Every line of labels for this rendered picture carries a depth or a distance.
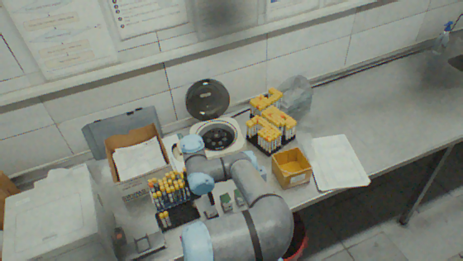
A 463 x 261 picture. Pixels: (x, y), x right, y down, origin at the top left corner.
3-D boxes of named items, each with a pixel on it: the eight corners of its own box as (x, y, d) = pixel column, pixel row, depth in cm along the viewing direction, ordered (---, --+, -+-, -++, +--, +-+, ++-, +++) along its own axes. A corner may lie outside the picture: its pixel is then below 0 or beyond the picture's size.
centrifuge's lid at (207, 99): (181, 86, 152) (179, 78, 159) (190, 130, 168) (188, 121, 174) (227, 77, 155) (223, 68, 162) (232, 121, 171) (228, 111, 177)
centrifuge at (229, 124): (201, 183, 154) (197, 167, 145) (190, 139, 174) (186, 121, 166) (251, 171, 157) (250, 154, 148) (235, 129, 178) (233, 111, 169)
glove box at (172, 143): (177, 183, 155) (174, 170, 148) (164, 148, 171) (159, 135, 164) (202, 173, 158) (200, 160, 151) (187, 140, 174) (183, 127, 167)
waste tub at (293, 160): (283, 191, 149) (284, 177, 142) (270, 168, 158) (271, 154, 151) (310, 182, 151) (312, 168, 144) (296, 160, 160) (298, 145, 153)
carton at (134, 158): (123, 205, 149) (112, 184, 138) (112, 159, 168) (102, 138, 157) (177, 184, 155) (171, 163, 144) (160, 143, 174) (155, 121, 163)
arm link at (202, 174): (225, 175, 100) (217, 149, 107) (188, 184, 98) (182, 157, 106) (226, 190, 105) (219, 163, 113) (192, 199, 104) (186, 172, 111)
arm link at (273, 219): (313, 212, 63) (249, 140, 110) (257, 228, 62) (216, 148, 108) (320, 264, 67) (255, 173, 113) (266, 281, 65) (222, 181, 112)
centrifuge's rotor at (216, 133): (204, 159, 157) (202, 149, 152) (198, 137, 167) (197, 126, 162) (236, 152, 159) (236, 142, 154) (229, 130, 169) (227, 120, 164)
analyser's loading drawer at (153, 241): (113, 269, 127) (108, 263, 123) (110, 253, 131) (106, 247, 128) (166, 246, 132) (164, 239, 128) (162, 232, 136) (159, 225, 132)
